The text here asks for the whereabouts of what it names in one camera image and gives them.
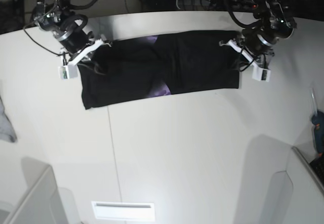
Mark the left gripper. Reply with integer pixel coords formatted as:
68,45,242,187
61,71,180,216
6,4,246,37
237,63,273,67
242,30,275,56

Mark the black keyboard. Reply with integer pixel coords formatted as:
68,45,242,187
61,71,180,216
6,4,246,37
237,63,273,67
310,156,324,184

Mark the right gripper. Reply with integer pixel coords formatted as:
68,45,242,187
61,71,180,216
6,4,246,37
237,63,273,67
54,26,95,54

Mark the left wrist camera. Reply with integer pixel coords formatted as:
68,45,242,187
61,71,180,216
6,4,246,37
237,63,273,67
219,40,274,82

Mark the grey cloth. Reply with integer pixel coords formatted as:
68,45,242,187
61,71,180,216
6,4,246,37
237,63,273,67
0,100,17,143

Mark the blue glue gun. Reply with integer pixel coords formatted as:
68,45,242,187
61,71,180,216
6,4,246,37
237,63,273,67
309,87,323,156

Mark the black T-shirt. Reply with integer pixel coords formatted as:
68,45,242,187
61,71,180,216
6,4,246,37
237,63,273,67
78,30,239,109

